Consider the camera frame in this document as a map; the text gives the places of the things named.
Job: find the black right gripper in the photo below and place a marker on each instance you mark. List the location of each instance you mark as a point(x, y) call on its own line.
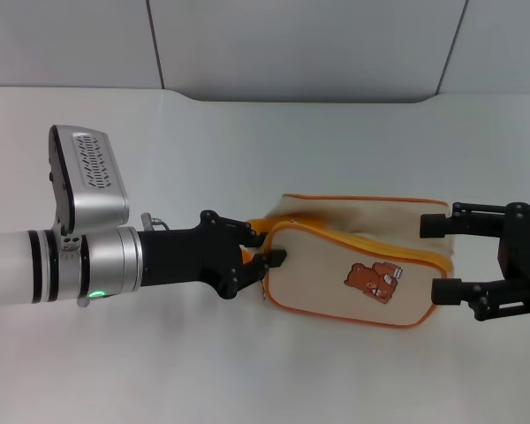
point(527, 256)

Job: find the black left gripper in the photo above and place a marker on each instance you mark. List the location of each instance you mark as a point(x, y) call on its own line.
point(181, 256)

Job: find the beige orange bear food bag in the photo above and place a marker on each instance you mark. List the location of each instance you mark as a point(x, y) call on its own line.
point(318, 274)

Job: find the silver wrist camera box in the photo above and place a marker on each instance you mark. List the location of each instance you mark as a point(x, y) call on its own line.
point(95, 176)

